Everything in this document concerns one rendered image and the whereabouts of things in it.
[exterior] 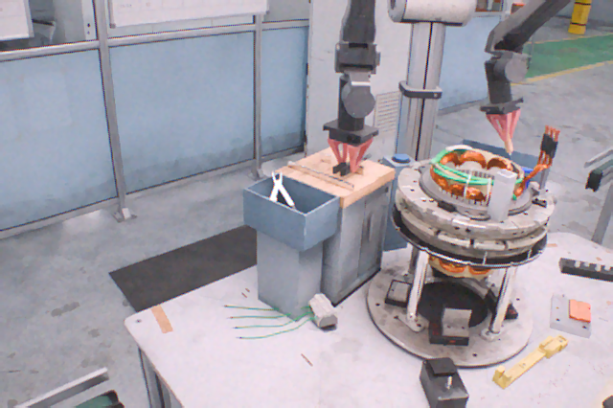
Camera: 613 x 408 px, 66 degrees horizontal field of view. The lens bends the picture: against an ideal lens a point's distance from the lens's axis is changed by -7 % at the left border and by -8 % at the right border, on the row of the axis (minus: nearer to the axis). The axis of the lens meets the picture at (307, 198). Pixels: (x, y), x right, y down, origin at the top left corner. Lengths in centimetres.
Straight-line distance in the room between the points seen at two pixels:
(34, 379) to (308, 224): 155
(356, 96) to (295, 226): 27
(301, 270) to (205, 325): 25
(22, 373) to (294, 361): 147
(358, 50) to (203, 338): 66
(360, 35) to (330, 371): 65
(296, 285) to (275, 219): 15
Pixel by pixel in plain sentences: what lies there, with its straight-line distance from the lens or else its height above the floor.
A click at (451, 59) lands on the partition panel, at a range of 495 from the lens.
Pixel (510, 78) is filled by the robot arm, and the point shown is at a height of 128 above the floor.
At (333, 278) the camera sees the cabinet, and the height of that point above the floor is 86.
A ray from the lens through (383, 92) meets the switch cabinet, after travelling 345.
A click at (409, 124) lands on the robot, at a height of 108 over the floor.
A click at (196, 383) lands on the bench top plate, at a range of 101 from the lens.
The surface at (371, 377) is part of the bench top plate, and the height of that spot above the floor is 78.
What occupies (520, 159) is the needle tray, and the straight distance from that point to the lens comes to 141.
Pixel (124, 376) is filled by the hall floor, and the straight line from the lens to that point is 215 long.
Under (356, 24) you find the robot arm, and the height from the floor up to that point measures 140.
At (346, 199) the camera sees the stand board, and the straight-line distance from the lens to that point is 102.
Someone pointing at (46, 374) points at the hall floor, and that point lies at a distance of 226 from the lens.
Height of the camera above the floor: 152
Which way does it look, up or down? 27 degrees down
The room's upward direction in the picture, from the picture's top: 2 degrees clockwise
